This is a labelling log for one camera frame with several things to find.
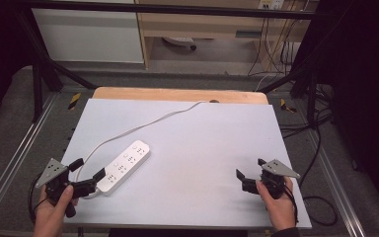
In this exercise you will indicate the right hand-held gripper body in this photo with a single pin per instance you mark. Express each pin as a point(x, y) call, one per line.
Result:
point(274, 177)

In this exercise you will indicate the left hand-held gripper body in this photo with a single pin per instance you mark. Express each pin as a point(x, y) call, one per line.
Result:
point(52, 171)

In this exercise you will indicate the white power strip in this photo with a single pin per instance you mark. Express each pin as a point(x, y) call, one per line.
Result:
point(125, 166)

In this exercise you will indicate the person's right hand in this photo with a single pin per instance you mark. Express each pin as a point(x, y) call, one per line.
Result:
point(278, 209)

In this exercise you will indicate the person's left hand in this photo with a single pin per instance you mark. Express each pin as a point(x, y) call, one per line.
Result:
point(51, 215)

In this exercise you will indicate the yellow black striped marker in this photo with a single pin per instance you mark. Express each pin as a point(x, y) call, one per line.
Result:
point(287, 105)
point(74, 100)

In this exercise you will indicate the black metal stand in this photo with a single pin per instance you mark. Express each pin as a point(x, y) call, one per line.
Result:
point(306, 84)
point(39, 75)

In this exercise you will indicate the white cabinet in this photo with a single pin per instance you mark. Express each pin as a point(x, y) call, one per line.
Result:
point(85, 34)

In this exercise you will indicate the grey chair base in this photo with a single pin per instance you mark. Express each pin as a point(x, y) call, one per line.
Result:
point(181, 41)

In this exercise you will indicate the wooden desk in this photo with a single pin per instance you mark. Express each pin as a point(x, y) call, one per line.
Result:
point(207, 24)

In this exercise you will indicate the black metal crossbar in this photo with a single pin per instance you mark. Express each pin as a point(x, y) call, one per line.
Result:
point(177, 9)

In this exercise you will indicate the aluminium floor rail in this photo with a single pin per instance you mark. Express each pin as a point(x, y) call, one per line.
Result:
point(16, 154)
point(337, 184)

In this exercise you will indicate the white wall socket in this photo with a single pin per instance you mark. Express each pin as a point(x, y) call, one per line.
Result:
point(271, 4)

